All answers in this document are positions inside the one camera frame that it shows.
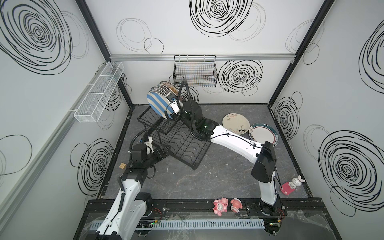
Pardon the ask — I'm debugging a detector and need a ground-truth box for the orange sunburst plate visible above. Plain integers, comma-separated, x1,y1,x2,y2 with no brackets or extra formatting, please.
160,81,179,96

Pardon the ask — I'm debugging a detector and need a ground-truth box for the blue striped plate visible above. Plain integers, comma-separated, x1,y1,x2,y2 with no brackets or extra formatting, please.
147,92,176,119

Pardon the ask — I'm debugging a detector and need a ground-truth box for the cream floral plate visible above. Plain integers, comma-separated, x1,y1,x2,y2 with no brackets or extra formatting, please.
222,113,251,135

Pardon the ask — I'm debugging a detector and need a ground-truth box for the green red rimmed plate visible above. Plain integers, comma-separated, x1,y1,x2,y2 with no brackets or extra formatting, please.
249,124,279,146

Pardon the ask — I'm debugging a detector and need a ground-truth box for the white green emblem plate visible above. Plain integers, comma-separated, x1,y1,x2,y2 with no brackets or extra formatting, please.
150,86,171,96

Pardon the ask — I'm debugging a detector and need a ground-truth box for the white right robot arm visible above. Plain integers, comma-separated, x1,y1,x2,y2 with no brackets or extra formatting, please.
175,80,280,216

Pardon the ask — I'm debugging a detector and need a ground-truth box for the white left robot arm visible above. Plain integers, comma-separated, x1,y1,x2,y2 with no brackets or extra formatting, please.
86,129,169,240

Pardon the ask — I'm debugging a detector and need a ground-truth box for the small wooden block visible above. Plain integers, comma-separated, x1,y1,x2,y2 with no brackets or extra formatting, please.
119,163,127,170

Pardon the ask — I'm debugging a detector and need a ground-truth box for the pink plush doll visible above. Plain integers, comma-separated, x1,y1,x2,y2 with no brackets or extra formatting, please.
213,198,229,217

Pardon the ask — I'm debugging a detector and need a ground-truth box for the pink round figurine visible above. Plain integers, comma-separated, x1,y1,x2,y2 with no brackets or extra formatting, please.
230,198,243,214

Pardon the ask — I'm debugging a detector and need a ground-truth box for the white rabbit figurine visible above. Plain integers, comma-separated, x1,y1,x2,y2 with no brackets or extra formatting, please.
289,175,306,189

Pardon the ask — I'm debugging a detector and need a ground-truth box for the black wire dish rack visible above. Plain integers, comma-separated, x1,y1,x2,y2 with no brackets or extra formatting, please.
138,107,211,170

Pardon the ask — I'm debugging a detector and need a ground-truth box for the black wire wall basket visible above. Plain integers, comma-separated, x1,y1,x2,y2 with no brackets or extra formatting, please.
173,55,219,88

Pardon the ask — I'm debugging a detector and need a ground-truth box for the white mesh wall shelf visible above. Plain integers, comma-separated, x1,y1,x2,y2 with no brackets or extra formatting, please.
74,62,125,123

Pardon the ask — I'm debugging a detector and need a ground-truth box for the white slotted cable duct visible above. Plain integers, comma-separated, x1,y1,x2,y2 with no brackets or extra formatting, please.
136,219,265,231

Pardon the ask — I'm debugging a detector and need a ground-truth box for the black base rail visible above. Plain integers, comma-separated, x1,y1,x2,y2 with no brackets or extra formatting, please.
83,198,327,220

